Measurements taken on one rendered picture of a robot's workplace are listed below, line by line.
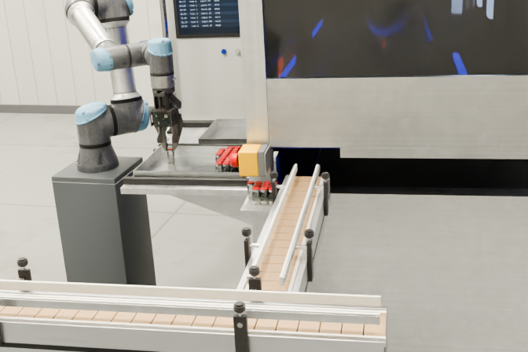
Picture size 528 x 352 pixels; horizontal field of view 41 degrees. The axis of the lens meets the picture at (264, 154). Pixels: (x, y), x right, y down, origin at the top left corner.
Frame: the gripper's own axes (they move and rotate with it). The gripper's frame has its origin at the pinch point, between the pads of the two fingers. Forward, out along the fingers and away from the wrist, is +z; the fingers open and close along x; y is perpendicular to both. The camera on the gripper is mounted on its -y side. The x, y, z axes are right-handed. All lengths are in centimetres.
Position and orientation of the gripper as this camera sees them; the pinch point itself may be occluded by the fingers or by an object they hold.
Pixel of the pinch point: (170, 146)
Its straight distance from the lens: 236.2
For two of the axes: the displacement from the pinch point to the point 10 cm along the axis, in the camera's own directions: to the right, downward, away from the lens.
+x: 9.8, 0.2, -1.8
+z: 0.4, 9.5, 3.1
